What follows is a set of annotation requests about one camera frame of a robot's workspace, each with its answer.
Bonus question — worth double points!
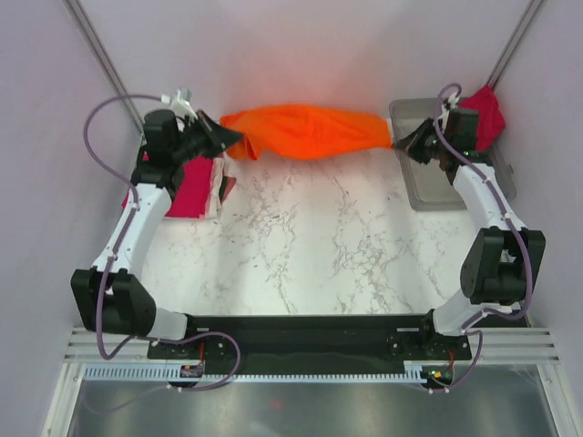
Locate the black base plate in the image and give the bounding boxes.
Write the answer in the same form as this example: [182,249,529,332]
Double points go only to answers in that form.
[148,315,472,373]

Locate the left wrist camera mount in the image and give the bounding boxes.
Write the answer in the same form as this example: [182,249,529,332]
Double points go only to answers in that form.
[160,87,198,120]

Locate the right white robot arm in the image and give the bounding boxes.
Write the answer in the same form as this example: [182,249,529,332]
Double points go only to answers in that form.
[394,108,546,359]

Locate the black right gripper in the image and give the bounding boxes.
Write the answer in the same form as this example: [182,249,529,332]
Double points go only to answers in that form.
[394,117,452,165]

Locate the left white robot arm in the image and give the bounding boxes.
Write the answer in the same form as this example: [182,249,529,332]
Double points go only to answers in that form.
[70,109,243,358]

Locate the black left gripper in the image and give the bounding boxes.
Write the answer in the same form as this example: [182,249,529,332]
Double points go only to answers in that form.
[171,109,243,165]

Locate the stack of folded shirts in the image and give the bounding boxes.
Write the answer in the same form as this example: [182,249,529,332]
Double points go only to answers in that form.
[205,156,237,219]

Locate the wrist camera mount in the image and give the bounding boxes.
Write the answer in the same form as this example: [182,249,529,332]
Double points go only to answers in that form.
[441,92,461,113]
[160,87,198,120]

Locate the clear grey plastic bin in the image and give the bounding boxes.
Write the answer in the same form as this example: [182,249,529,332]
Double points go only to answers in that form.
[388,97,518,212]

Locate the orange t shirt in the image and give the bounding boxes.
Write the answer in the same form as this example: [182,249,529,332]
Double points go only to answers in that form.
[220,104,394,161]

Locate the aluminium corner rail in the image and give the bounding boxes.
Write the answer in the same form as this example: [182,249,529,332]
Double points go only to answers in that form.
[63,0,147,137]
[486,0,547,91]

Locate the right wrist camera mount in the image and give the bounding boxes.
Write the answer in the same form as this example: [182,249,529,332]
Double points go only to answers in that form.
[441,92,461,113]

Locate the white slotted cable duct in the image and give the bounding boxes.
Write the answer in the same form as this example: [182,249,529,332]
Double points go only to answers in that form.
[83,361,427,384]

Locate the aluminium frame rail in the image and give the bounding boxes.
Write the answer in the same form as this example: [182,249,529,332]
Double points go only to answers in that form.
[63,328,559,365]

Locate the magenta folded t shirt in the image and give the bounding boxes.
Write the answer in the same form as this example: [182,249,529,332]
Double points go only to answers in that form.
[120,157,215,222]

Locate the left aluminium corner rail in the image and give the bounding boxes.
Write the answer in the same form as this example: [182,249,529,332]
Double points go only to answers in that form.
[63,0,147,137]

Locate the red crumpled t shirt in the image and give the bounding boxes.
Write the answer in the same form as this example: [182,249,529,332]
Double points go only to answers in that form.
[459,86,506,152]

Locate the right aluminium corner rail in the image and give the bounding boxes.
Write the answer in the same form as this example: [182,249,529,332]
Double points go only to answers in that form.
[486,0,547,91]

